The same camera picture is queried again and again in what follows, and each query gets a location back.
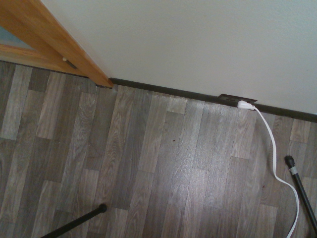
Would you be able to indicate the dark wall outlet plate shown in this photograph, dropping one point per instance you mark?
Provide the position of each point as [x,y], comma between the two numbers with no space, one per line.
[229,99]

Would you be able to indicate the black tripod leg with tape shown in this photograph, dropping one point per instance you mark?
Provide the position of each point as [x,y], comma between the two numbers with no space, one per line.
[301,184]

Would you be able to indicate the wooden door with glass pane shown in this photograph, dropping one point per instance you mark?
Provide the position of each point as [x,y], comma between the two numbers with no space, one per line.
[17,47]

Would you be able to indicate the plain black tripod leg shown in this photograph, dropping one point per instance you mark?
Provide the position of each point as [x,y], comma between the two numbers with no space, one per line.
[74,223]

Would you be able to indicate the wooden door frame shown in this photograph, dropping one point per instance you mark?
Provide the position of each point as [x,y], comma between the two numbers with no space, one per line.
[62,34]

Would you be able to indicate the black baseboard strip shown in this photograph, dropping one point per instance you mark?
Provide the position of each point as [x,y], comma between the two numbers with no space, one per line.
[173,89]

